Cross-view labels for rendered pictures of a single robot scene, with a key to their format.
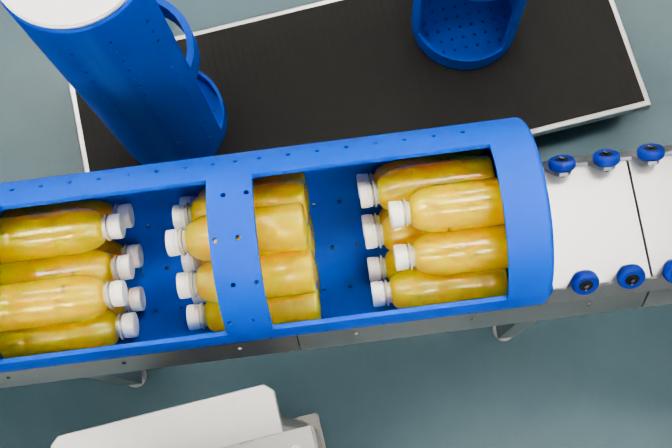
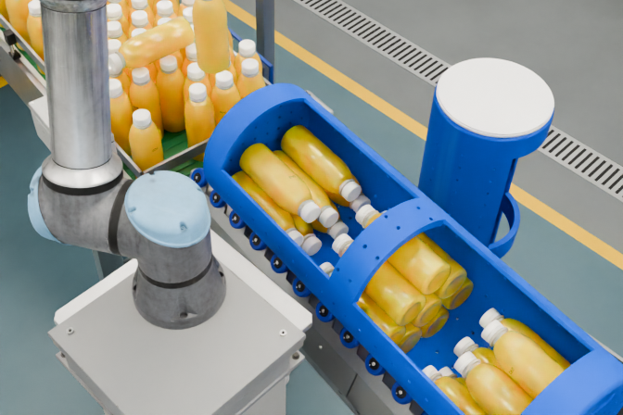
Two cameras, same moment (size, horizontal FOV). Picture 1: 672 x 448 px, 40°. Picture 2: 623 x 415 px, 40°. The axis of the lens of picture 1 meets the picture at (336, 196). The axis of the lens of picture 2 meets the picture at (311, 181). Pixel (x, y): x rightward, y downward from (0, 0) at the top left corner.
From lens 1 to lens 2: 0.68 m
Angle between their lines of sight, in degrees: 34
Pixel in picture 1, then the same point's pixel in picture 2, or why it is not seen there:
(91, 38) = (456, 139)
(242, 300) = (359, 260)
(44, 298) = (279, 170)
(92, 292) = (300, 193)
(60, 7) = (460, 107)
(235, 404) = (286, 304)
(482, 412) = not seen: outside the picture
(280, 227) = (424, 258)
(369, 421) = not seen: outside the picture
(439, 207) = (521, 347)
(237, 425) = not seen: hidden behind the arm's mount
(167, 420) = (248, 271)
